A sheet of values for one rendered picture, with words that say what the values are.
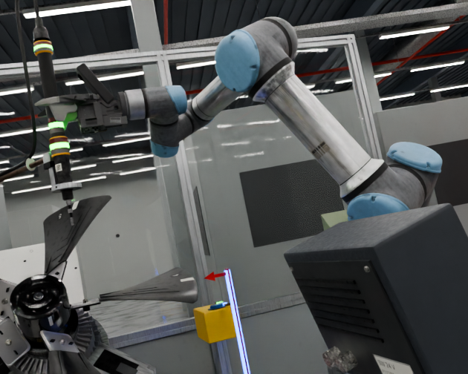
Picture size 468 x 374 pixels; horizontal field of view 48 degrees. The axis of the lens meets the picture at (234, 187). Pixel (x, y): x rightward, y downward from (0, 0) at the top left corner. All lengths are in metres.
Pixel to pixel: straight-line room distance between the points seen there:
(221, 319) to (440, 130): 3.70
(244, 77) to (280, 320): 1.27
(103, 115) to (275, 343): 1.20
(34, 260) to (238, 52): 0.94
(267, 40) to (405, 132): 3.78
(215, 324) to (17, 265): 0.61
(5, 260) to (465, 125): 4.17
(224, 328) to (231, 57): 0.81
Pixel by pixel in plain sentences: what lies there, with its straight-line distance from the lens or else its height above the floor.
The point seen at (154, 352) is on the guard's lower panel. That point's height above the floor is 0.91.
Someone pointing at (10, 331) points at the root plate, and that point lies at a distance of 1.29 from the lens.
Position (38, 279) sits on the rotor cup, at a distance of 1.29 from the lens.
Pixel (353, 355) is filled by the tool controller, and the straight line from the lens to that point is 0.74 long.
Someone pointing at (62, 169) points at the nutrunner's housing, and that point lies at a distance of 1.31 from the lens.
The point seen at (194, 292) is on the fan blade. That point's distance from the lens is 1.25.
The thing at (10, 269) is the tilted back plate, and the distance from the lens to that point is 1.70.
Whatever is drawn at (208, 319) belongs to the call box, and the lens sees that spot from 1.57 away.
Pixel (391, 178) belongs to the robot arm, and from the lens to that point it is 1.10.
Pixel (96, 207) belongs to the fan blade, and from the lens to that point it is 1.44.
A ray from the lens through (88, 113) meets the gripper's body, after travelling 1.34.
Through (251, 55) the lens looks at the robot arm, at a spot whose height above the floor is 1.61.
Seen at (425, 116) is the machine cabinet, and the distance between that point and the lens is 4.95.
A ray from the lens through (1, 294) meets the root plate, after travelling 1.36.
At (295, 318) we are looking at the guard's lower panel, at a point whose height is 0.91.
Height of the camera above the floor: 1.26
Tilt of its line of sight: 6 degrees up
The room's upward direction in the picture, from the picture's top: 11 degrees counter-clockwise
